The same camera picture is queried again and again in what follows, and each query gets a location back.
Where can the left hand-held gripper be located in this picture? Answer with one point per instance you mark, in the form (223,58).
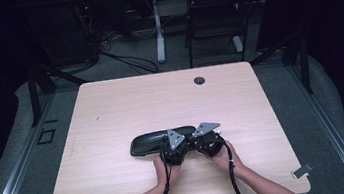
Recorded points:
(174,150)

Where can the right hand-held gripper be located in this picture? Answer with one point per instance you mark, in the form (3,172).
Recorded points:
(209,142)

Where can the person's right hand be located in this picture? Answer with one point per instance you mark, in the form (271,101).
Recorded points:
(223,160)

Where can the person's left hand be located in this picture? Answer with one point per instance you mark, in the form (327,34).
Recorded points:
(161,175)

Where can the grey table edge clip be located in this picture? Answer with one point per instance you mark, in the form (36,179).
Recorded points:
(303,170)

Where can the black folding chair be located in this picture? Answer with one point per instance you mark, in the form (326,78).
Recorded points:
(217,20)

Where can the black computer tower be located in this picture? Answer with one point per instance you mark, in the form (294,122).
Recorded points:
(68,40)

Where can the black metal frame stand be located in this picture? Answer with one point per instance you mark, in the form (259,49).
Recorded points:
(304,66)
(33,95)

